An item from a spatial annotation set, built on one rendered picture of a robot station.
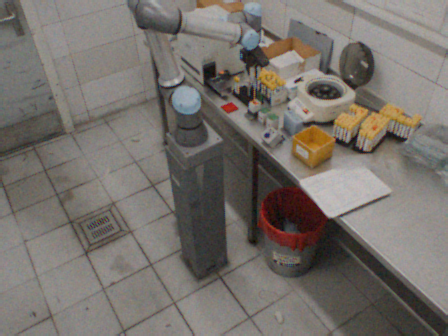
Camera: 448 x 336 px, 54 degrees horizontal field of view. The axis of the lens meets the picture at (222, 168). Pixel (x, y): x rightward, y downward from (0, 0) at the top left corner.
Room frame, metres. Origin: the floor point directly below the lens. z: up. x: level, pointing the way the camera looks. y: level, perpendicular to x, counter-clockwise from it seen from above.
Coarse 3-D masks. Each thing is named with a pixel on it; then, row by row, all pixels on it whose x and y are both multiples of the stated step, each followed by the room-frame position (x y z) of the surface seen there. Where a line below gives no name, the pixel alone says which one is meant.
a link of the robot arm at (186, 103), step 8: (176, 88) 1.60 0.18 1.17; (184, 88) 1.58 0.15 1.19; (192, 88) 1.58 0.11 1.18; (176, 96) 1.53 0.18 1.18; (184, 96) 1.53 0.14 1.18; (192, 96) 1.53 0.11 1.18; (176, 104) 1.50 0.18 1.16; (184, 104) 1.49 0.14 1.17; (192, 104) 1.49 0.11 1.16; (200, 104) 1.53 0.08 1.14; (176, 112) 1.51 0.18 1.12; (184, 112) 1.48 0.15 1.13; (192, 112) 1.49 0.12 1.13; (200, 112) 1.52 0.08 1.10; (176, 120) 1.52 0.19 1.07; (184, 120) 1.49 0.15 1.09; (192, 120) 1.49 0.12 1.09; (200, 120) 1.52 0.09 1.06
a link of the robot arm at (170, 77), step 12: (132, 0) 1.58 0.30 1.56; (132, 12) 1.59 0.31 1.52; (156, 36) 1.59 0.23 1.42; (156, 48) 1.60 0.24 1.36; (168, 48) 1.62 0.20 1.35; (156, 60) 1.61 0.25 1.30; (168, 60) 1.61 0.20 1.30; (168, 72) 1.61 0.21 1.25; (180, 72) 1.66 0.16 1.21; (168, 84) 1.61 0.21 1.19; (180, 84) 1.62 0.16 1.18; (168, 96) 1.60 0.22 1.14
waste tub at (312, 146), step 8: (312, 128) 1.55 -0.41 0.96; (296, 136) 1.50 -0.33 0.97; (304, 136) 1.53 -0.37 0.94; (312, 136) 1.55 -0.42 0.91; (320, 136) 1.52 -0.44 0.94; (328, 136) 1.48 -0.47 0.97; (296, 144) 1.46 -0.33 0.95; (304, 144) 1.43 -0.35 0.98; (312, 144) 1.53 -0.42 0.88; (320, 144) 1.51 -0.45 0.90; (328, 144) 1.43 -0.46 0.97; (296, 152) 1.46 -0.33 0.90; (304, 152) 1.42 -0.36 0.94; (312, 152) 1.39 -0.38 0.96; (320, 152) 1.40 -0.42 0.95; (328, 152) 1.44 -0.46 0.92; (304, 160) 1.42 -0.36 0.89; (312, 160) 1.38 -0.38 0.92; (320, 160) 1.41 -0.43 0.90
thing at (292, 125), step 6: (288, 114) 1.65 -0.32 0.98; (294, 114) 1.65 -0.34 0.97; (288, 120) 1.63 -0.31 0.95; (294, 120) 1.60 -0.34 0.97; (300, 120) 1.60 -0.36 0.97; (288, 126) 1.63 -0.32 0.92; (294, 126) 1.58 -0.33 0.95; (300, 126) 1.59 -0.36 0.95; (288, 132) 1.62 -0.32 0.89; (294, 132) 1.58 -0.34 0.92; (288, 138) 1.59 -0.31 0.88
